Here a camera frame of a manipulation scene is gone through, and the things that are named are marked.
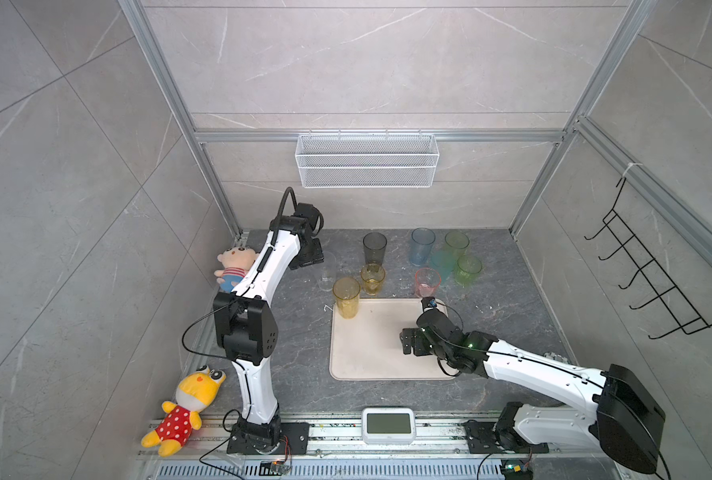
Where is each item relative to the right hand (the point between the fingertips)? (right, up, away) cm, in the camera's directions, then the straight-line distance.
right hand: (412, 333), depth 84 cm
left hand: (-30, +23, +6) cm, 38 cm away
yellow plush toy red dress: (-57, -13, -10) cm, 59 cm away
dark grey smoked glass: (-10, +25, +14) cm, 31 cm away
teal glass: (+14, +21, +18) cm, 31 cm away
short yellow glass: (-11, +15, +18) cm, 26 cm away
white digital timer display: (-8, -20, -12) cm, 24 cm away
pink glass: (+8, +13, +17) cm, 23 cm away
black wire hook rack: (+51, +9, -26) cm, 58 cm away
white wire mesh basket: (-13, +55, +17) cm, 59 cm away
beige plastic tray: (-13, -6, +6) cm, 15 cm away
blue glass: (+6, +27, +17) cm, 32 cm away
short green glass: (+24, +17, +23) cm, 37 cm away
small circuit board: (-36, -29, -14) cm, 48 cm away
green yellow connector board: (+23, -29, -14) cm, 39 cm away
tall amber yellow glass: (-19, +12, +3) cm, 23 cm away
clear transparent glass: (-28, +15, +20) cm, 37 cm away
